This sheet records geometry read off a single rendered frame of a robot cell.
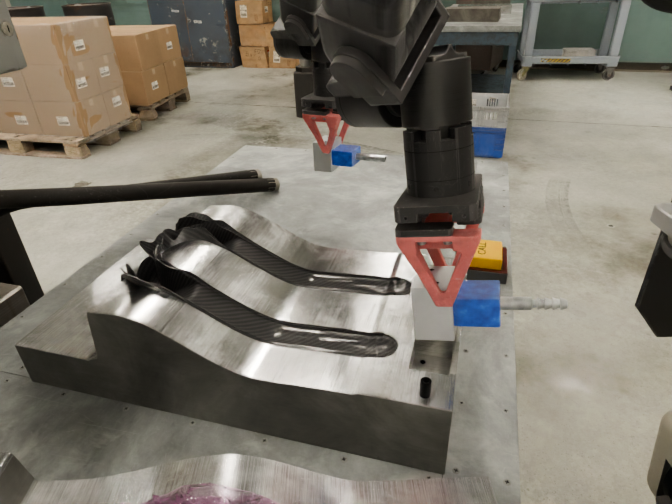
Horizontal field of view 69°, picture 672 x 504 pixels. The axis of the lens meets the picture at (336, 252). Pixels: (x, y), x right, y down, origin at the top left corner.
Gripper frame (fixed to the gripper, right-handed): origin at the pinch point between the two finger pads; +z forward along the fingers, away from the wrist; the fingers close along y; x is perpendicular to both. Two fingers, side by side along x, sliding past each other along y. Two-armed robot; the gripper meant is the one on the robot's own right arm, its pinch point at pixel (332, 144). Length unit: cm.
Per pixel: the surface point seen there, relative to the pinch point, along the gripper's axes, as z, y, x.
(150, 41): 23, -291, -316
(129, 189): 4.7, 21.0, -30.2
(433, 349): 7.8, 38.8, 29.2
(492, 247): 11.0, 8.7, 31.1
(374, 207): 14.4, -5.8, 6.1
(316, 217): 14.4, 2.3, -3.0
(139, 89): 61, -266, -317
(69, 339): 9, 52, -11
